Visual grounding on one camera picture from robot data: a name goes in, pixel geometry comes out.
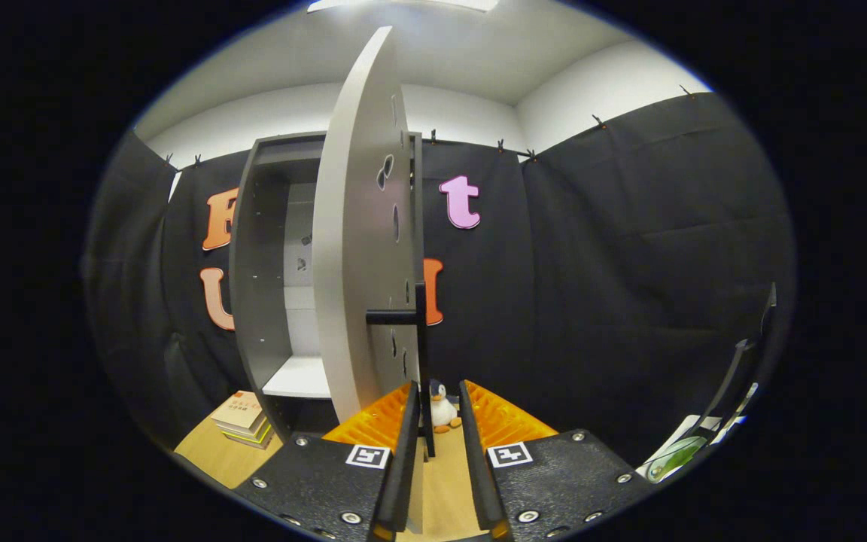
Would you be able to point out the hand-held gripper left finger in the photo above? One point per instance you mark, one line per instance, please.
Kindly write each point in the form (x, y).
(402, 459)

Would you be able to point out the penguin plush toy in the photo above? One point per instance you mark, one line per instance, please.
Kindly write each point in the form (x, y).
(442, 410)

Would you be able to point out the wide ceiling light panel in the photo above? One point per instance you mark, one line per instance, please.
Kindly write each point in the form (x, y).
(403, 4)

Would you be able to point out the yellow-edged book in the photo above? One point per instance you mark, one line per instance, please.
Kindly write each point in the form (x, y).
(257, 433)

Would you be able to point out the black backdrop cloth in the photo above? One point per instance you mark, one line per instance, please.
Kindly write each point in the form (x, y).
(591, 301)

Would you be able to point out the white and green object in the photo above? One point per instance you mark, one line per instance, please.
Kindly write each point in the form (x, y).
(674, 455)

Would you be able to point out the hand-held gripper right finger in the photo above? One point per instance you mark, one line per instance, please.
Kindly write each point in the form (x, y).
(476, 459)

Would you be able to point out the dark grey shoe cabinet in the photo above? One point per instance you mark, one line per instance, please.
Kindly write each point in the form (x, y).
(253, 301)

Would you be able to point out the beige shoe cabinet door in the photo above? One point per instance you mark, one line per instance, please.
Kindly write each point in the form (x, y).
(343, 263)

